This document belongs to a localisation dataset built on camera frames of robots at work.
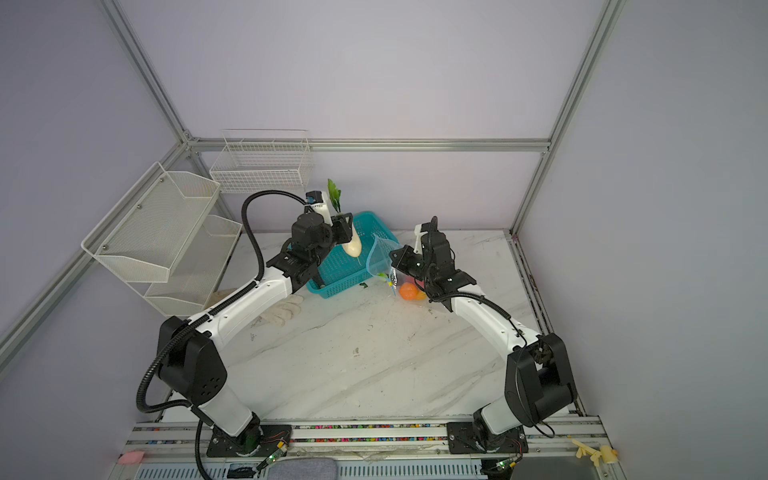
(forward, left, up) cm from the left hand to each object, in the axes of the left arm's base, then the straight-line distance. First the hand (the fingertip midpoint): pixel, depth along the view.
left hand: (345, 216), depth 81 cm
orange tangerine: (-10, -18, -22) cm, 30 cm away
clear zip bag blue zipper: (+1, -9, -20) cm, 21 cm away
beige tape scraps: (-52, -65, -29) cm, 88 cm away
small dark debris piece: (-1, -3, -31) cm, 31 cm away
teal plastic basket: (-3, +3, -21) cm, 21 cm away
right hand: (-8, -11, -6) cm, 15 cm away
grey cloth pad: (-55, +7, -29) cm, 63 cm away
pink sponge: (-52, +50, -31) cm, 79 cm away
